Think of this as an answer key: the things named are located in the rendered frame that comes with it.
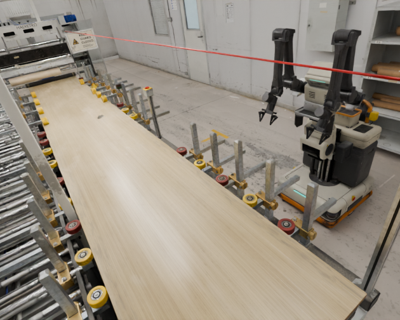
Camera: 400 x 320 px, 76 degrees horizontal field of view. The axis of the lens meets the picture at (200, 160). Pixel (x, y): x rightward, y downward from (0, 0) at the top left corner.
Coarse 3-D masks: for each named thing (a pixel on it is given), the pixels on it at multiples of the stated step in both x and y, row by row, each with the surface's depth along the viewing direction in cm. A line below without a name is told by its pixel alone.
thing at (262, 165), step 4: (260, 164) 177; (264, 164) 178; (252, 168) 175; (256, 168) 174; (260, 168) 177; (244, 172) 172; (248, 172) 172; (252, 172) 173; (244, 176) 170; (248, 176) 173; (232, 180) 167; (228, 184) 164; (232, 184) 166; (228, 188) 165
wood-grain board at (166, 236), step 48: (48, 96) 378; (96, 96) 347; (96, 144) 224; (144, 144) 212; (96, 192) 165; (144, 192) 159; (192, 192) 153; (96, 240) 131; (144, 240) 127; (192, 240) 124; (240, 240) 120; (288, 240) 117; (144, 288) 106; (192, 288) 103; (240, 288) 101; (288, 288) 98; (336, 288) 96
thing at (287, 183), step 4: (296, 176) 162; (288, 180) 160; (292, 180) 159; (296, 180) 161; (284, 184) 157; (288, 184) 157; (292, 184) 160; (276, 188) 155; (280, 188) 155; (284, 188) 156; (276, 192) 153; (280, 192) 155; (260, 200) 148; (260, 204) 148; (256, 208) 147
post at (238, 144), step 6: (234, 144) 150; (240, 144) 149; (234, 150) 153; (240, 150) 151; (240, 156) 153; (240, 162) 155; (240, 168) 157; (240, 174) 160; (240, 180) 162; (240, 192) 168
